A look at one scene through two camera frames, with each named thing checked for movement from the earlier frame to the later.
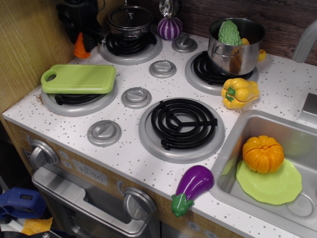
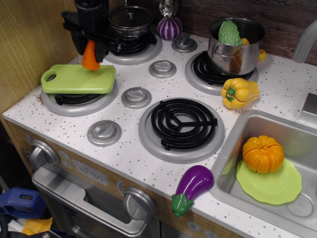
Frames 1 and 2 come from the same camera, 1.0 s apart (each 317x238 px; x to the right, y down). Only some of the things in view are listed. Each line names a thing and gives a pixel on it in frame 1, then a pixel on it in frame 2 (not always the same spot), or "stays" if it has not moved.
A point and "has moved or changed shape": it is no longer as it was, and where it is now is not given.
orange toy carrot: [80, 50] has moved or changed shape
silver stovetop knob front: [104, 133] stays
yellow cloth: [33, 226] stays
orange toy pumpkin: [263, 154] stays
